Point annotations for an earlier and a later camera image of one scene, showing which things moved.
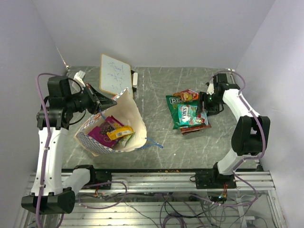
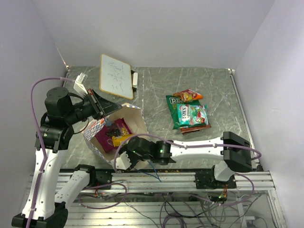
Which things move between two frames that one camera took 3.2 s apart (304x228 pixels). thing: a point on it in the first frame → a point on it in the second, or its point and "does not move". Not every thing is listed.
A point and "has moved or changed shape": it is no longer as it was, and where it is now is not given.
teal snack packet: (187, 115) does not move
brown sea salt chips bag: (193, 129) does not move
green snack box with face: (172, 103) does not move
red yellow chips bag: (189, 94) does not move
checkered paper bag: (127, 112) has moved or changed shape
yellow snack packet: (120, 132) → (118, 140)
